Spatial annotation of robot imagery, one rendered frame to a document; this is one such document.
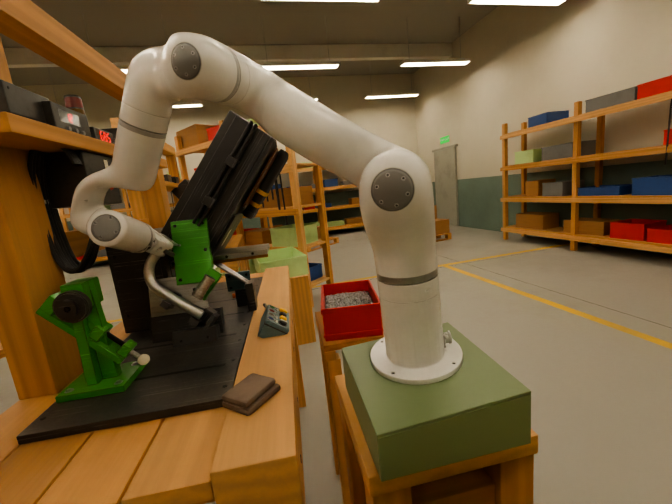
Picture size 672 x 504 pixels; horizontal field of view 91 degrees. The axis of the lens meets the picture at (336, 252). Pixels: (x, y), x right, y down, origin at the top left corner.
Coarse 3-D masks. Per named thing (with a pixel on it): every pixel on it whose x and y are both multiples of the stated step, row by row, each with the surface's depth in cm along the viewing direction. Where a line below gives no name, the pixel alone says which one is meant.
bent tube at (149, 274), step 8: (152, 256) 102; (160, 256) 104; (144, 264) 103; (152, 264) 103; (144, 272) 102; (152, 272) 103; (152, 280) 102; (152, 288) 102; (160, 288) 102; (160, 296) 102; (168, 296) 102; (176, 296) 103; (176, 304) 102; (184, 304) 102; (192, 304) 104; (192, 312) 102; (200, 312) 103
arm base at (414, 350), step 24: (384, 288) 63; (408, 288) 60; (432, 288) 61; (384, 312) 65; (408, 312) 61; (432, 312) 62; (384, 336) 69; (408, 336) 63; (432, 336) 63; (384, 360) 68; (408, 360) 64; (432, 360) 64; (456, 360) 65
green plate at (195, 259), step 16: (176, 224) 108; (192, 224) 108; (176, 240) 107; (192, 240) 108; (208, 240) 108; (176, 256) 107; (192, 256) 107; (208, 256) 108; (176, 272) 106; (192, 272) 107
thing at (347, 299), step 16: (336, 288) 143; (352, 288) 144; (368, 288) 144; (336, 304) 128; (352, 304) 124; (368, 304) 113; (336, 320) 114; (352, 320) 114; (368, 320) 115; (336, 336) 115; (352, 336) 116; (368, 336) 116
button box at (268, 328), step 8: (264, 312) 112; (272, 312) 107; (264, 320) 103; (272, 320) 101; (288, 320) 108; (264, 328) 100; (272, 328) 100; (280, 328) 100; (288, 328) 101; (264, 336) 100; (272, 336) 100
